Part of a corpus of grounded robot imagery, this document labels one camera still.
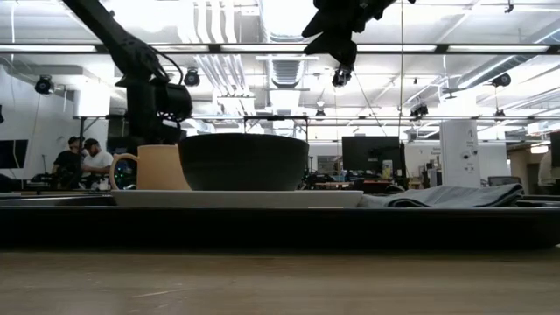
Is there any black left wrist camera cable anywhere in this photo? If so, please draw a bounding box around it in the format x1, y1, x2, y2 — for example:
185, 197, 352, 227
150, 45, 186, 87

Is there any white pillar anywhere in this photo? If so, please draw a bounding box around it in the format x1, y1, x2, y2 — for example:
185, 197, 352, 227
439, 120, 482, 189

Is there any thin hanging cable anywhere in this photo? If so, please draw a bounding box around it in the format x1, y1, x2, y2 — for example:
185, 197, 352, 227
398, 0, 406, 141

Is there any person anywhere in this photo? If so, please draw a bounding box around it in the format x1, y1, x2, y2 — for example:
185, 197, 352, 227
51, 135, 88, 190
80, 137, 116, 191

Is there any black overhead frame bar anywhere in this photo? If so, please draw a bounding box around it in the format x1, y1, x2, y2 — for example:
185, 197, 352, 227
0, 43, 560, 55

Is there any grey napkin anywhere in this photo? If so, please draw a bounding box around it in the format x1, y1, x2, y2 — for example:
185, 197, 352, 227
358, 183, 526, 209

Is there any white plate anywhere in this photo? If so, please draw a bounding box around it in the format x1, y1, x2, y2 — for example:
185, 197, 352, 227
109, 189, 365, 209

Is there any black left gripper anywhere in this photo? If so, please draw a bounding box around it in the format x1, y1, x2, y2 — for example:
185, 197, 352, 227
125, 81, 184, 146

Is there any black bowl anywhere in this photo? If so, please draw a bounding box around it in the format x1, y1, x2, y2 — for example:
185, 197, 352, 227
178, 133, 311, 193

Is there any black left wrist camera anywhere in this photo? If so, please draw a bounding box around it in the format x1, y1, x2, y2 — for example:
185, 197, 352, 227
162, 81, 194, 123

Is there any silver ventilation duct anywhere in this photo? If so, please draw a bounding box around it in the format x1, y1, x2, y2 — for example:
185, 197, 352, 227
259, 0, 321, 89

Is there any black computer monitor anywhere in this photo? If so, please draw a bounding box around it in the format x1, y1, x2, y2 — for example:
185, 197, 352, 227
341, 136, 406, 181

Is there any tan ceramic mug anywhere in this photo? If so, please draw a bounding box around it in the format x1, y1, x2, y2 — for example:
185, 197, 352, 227
108, 144, 192, 192

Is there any black serving tray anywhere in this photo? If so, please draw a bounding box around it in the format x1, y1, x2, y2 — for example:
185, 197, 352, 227
0, 192, 560, 251

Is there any black wall screen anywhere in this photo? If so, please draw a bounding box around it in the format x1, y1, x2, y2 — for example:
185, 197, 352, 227
0, 139, 30, 170

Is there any dark office chair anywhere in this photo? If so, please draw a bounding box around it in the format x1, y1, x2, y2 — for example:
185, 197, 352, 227
486, 175, 523, 188

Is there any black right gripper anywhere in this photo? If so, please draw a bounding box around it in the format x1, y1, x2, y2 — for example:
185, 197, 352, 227
301, 0, 396, 67

